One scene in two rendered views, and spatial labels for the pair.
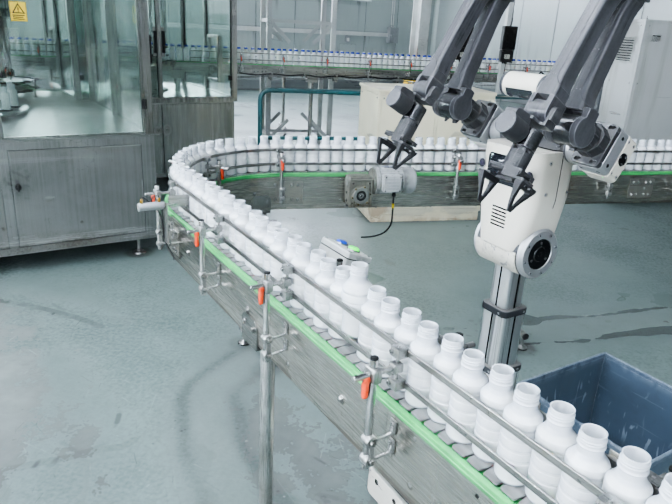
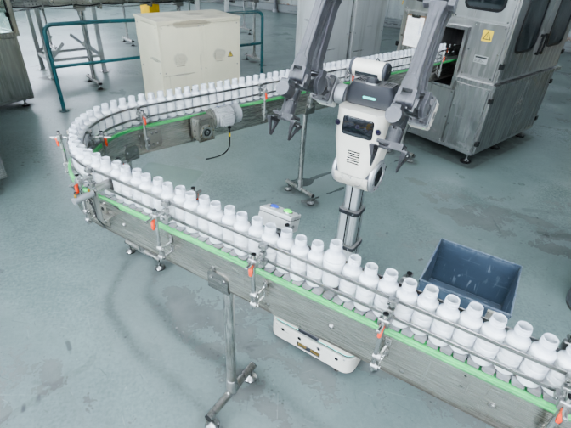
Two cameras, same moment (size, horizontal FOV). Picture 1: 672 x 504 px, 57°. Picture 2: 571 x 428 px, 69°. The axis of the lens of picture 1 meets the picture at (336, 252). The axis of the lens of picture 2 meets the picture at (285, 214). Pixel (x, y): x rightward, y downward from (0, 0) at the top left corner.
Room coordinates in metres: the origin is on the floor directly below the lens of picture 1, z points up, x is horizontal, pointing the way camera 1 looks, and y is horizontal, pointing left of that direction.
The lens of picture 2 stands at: (0.40, 0.55, 1.95)
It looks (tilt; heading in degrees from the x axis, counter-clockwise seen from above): 33 degrees down; 333
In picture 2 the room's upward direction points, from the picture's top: 3 degrees clockwise
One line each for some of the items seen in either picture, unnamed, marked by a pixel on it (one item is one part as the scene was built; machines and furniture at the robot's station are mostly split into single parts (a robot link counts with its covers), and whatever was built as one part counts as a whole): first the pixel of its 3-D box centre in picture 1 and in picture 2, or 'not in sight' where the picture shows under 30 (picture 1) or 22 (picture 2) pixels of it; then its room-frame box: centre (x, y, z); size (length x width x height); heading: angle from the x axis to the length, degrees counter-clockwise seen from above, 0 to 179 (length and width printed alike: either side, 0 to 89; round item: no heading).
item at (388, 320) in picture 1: (387, 336); (367, 286); (1.12, -0.11, 1.08); 0.06 x 0.06 x 0.17
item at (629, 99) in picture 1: (643, 112); (324, 17); (6.86, -3.25, 0.96); 0.82 x 0.50 x 1.91; 105
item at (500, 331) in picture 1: (496, 357); (347, 238); (1.83, -0.56, 0.65); 0.11 x 0.11 x 0.40; 31
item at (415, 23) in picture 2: not in sight; (413, 30); (4.17, -2.79, 1.22); 0.23 x 0.04 x 0.32; 15
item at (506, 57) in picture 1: (506, 45); not in sight; (7.64, -1.86, 1.55); 0.17 x 0.15 x 0.42; 105
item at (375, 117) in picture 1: (420, 151); (191, 65); (5.79, -0.74, 0.59); 1.10 x 0.62 x 1.18; 105
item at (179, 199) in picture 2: (239, 227); (182, 205); (1.78, 0.30, 1.08); 0.06 x 0.06 x 0.17
